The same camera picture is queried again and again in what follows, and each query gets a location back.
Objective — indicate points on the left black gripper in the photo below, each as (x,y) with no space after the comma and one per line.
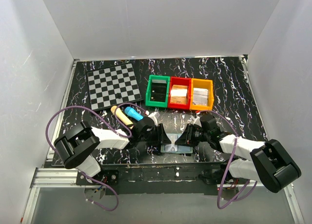
(161,138)

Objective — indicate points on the black front base bar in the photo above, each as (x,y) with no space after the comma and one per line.
(176,178)

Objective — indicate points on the green plastic bin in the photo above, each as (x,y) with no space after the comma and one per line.
(148,101)

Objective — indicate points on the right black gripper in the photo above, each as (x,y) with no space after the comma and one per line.
(184,139)

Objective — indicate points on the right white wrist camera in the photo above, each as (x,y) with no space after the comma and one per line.
(195,120)

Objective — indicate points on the red plastic bin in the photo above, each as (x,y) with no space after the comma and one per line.
(180,81)

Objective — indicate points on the black chess pawn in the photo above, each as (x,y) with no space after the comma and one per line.
(118,96)

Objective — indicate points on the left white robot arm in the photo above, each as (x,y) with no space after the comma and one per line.
(75,147)

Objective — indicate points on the cream wooden handle tool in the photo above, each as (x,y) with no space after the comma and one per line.
(122,117)

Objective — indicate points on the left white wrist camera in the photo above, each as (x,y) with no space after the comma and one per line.
(154,116)

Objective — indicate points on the black grey chessboard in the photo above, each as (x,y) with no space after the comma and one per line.
(105,83)

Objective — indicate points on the black cards in green bin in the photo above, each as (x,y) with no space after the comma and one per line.
(158,90)

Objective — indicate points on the orange plastic bin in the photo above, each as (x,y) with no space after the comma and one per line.
(206,84)

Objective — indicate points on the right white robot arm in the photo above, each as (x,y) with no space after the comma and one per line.
(266,162)

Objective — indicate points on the blue plastic marker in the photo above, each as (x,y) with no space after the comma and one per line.
(132,113)

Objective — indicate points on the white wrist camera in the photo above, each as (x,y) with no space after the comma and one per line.
(154,116)
(195,120)

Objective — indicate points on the silver grey credit card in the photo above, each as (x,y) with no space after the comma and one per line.
(172,148)

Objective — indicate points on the grey-green card holder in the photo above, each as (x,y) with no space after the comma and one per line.
(173,137)

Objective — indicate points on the white cards in orange bin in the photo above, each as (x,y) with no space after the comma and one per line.
(200,96)

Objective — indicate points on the brown cards in red bin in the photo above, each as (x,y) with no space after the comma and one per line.
(179,94)

